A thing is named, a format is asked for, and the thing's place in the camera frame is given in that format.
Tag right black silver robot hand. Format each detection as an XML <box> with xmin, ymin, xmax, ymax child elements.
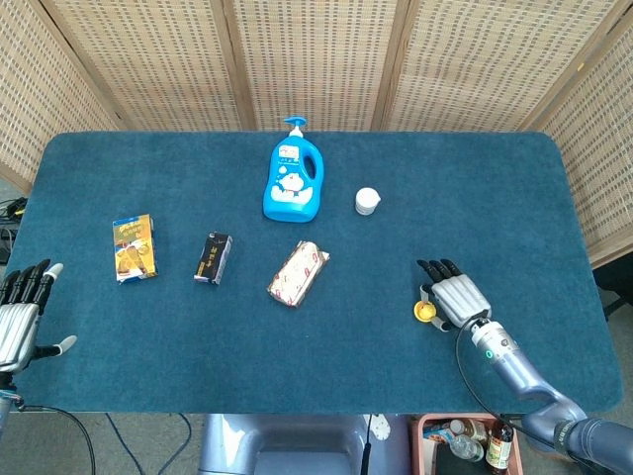
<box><xmin>416</xmin><ymin>257</ymin><xmax>494</xmax><ymax>333</ymax></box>

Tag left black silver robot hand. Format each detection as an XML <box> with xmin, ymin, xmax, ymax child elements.
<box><xmin>0</xmin><ymin>258</ymin><xmax>79</xmax><ymax>375</ymax></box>

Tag yellow snack box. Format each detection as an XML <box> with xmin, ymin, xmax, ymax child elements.
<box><xmin>112</xmin><ymin>213</ymin><xmax>159</xmax><ymax>284</ymax></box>

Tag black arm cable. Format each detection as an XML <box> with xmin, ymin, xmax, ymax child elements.
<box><xmin>454</xmin><ymin>324</ymin><xmax>594</xmax><ymax>469</ymax></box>
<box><xmin>18</xmin><ymin>405</ymin><xmax>96</xmax><ymax>475</ymax></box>

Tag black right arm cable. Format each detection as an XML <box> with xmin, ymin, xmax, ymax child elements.
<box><xmin>454</xmin><ymin>324</ymin><xmax>594</xmax><ymax>469</ymax></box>

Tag black carton box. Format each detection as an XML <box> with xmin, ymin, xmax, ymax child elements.
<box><xmin>193</xmin><ymin>231</ymin><xmax>233</xmax><ymax>286</ymax></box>

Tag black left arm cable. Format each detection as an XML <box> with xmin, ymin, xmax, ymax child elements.
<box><xmin>18</xmin><ymin>405</ymin><xmax>96</xmax><ymax>475</ymax></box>

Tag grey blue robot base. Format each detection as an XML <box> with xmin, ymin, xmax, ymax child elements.
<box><xmin>197</xmin><ymin>413</ymin><xmax>411</xmax><ymax>475</ymax></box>

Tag black cable bundle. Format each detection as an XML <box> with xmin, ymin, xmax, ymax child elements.
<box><xmin>0</xmin><ymin>196</ymin><xmax>30</xmax><ymax>263</ymax></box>

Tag brown labelled bottle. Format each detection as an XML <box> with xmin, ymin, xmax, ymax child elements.
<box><xmin>485</xmin><ymin>415</ymin><xmax>513</xmax><ymax>471</ymax></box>

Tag blue felt table cover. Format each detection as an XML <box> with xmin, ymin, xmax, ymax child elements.
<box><xmin>2</xmin><ymin>131</ymin><xmax>625</xmax><ymax>416</ymax></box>

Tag blue cartoon pump bottle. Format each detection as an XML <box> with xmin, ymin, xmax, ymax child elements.
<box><xmin>261</xmin><ymin>116</ymin><xmax>325</xmax><ymax>224</ymax></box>

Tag white perforated plate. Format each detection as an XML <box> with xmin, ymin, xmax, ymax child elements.
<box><xmin>370</xmin><ymin>414</ymin><xmax>393</xmax><ymax>441</ymax></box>

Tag woven rattan screen panel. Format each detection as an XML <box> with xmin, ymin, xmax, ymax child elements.
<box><xmin>373</xmin><ymin>0</ymin><xmax>619</xmax><ymax>133</ymax></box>
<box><xmin>222</xmin><ymin>0</ymin><xmax>412</xmax><ymax>133</ymax></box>
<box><xmin>0</xmin><ymin>0</ymin><xmax>123</xmax><ymax>195</ymax></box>
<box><xmin>521</xmin><ymin>9</ymin><xmax>633</xmax><ymax>268</ymax></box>
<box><xmin>39</xmin><ymin>0</ymin><xmax>256</xmax><ymax>133</ymax></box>

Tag small white jar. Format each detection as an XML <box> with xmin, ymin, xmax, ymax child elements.
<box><xmin>354</xmin><ymin>187</ymin><xmax>382</xmax><ymax>217</ymax></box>

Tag blue orange packet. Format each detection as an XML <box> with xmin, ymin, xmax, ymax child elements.
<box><xmin>422</xmin><ymin>424</ymin><xmax>454</xmax><ymax>445</ymax></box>

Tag blue floor cable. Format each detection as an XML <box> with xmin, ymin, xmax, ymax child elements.
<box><xmin>105</xmin><ymin>413</ymin><xmax>193</xmax><ymax>475</ymax></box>

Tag pink plastic bin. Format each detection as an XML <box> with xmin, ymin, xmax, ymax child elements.
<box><xmin>410</xmin><ymin>413</ymin><xmax>524</xmax><ymax>475</ymax></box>

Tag pink white snack packet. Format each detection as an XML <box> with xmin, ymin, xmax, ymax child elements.
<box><xmin>267</xmin><ymin>239</ymin><xmax>331</xmax><ymax>310</ymax></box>

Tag yellow round disc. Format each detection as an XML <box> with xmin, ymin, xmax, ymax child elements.
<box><xmin>412</xmin><ymin>299</ymin><xmax>437</xmax><ymax>324</ymax></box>

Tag thin black antenna rod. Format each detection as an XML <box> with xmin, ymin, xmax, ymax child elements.
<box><xmin>360</xmin><ymin>413</ymin><xmax>373</xmax><ymax>475</ymax></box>

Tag clear plastic bottle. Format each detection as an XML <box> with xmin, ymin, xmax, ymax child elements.
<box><xmin>448</xmin><ymin>419</ymin><xmax>485</xmax><ymax>462</ymax></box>

